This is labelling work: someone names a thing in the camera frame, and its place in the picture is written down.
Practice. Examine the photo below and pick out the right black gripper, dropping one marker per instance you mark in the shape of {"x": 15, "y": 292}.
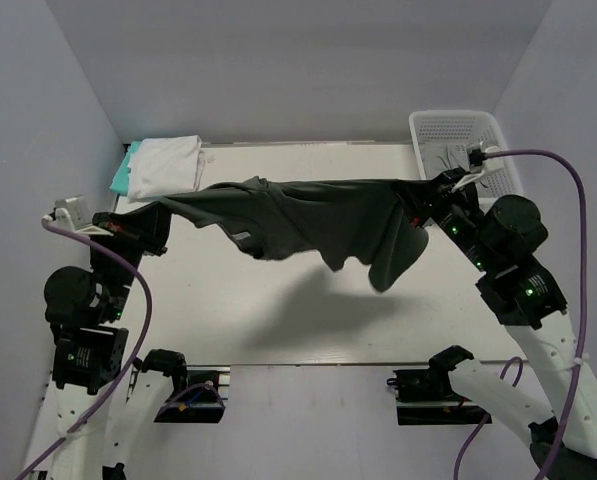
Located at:
{"x": 424, "y": 200}

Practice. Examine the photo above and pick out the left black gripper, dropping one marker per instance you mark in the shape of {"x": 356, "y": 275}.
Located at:
{"x": 145, "y": 227}

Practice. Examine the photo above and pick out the dark grey t-shirt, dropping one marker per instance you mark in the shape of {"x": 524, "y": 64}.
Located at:
{"x": 341, "y": 219}

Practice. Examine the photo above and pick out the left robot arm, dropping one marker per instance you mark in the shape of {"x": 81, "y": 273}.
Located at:
{"x": 99, "y": 317}

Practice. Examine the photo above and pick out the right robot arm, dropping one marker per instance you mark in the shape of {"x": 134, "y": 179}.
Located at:
{"x": 525, "y": 298}

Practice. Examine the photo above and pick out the light grey t-shirt in basket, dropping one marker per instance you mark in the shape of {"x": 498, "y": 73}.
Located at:
{"x": 439, "y": 157}

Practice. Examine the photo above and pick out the folded teal t-shirt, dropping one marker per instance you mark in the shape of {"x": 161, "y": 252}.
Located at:
{"x": 120, "y": 181}

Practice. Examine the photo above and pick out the white plastic basket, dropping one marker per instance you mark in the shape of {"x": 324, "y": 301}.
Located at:
{"x": 440, "y": 141}

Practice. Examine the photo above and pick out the folded white t-shirt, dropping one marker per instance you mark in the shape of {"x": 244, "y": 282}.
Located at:
{"x": 165, "y": 166}

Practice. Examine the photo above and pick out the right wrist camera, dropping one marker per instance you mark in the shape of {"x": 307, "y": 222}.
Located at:
{"x": 482, "y": 164}

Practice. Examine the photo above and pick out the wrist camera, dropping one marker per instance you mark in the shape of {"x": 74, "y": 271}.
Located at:
{"x": 71, "y": 216}
{"x": 482, "y": 164}

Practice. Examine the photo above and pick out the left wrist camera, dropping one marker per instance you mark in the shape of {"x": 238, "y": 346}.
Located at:
{"x": 71, "y": 216}

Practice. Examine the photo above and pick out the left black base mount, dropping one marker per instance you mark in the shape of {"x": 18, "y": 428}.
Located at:
{"x": 203, "y": 401}

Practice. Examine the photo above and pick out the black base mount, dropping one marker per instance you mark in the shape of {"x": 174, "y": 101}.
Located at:
{"x": 203, "y": 401}
{"x": 421, "y": 400}

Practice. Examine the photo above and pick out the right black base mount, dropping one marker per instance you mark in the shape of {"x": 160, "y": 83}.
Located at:
{"x": 421, "y": 400}

